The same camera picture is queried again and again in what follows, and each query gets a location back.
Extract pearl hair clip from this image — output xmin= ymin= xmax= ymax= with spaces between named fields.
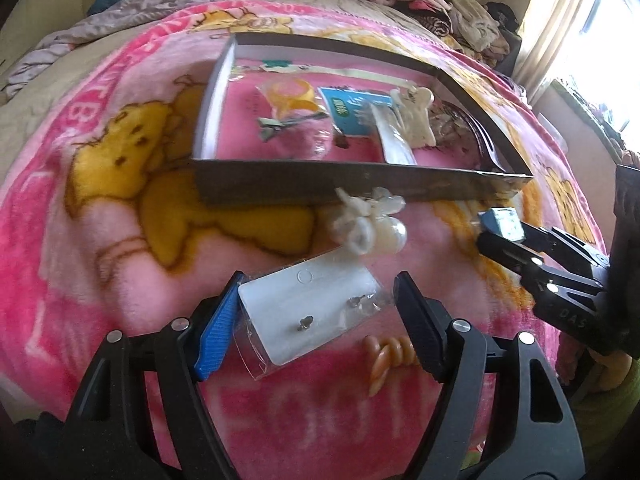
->
xmin=334 ymin=186 xmax=408 ymax=257

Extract window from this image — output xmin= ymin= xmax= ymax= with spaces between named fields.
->
xmin=575 ymin=0 xmax=640 ymax=126

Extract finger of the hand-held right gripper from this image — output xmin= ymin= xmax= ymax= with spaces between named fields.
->
xmin=520 ymin=222 xmax=611 ymax=282
xmin=475 ymin=232 xmax=608 ymax=356

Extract shallow cardboard box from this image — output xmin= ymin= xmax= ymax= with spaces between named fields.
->
xmin=192 ymin=34 xmax=535 ymax=207

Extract small blue white box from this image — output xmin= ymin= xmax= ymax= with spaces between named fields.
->
xmin=479 ymin=207 xmax=526 ymax=243

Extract pile of clothes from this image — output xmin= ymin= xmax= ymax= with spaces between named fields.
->
xmin=390 ymin=0 xmax=523 ymax=68

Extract white claw hair clip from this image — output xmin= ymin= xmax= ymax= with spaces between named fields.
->
xmin=389 ymin=87 xmax=437 ymax=150

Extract person's right hand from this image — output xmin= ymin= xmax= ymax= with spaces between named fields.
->
xmin=590 ymin=347 xmax=640 ymax=393

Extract pink printed fleece blanket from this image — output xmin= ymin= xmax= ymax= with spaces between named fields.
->
xmin=0 ymin=2 xmax=608 ymax=480

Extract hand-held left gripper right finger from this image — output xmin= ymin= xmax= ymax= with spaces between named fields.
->
xmin=392 ymin=270 xmax=576 ymax=480

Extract pale curtain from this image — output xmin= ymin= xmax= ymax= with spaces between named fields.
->
xmin=515 ymin=0 xmax=608 ymax=106

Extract cluttered window sill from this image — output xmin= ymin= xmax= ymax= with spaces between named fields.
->
xmin=550 ymin=77 xmax=640 ymax=161

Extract white earring card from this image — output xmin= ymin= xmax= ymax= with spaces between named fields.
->
xmin=236 ymin=254 xmax=396 ymax=381

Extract green metal hairpin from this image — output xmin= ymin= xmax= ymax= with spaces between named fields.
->
xmin=256 ymin=112 xmax=328 ymax=141

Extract pink scrunchie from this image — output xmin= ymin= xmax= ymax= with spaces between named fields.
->
xmin=277 ymin=122 xmax=335 ymax=158

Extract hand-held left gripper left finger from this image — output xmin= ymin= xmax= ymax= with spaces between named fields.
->
xmin=62 ymin=270 xmax=246 ymax=480

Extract yellow rings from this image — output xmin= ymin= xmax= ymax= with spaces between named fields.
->
xmin=257 ymin=79 xmax=321 ymax=117

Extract frosted clear plastic packet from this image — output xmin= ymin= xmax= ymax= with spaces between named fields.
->
xmin=367 ymin=101 xmax=418 ymax=166

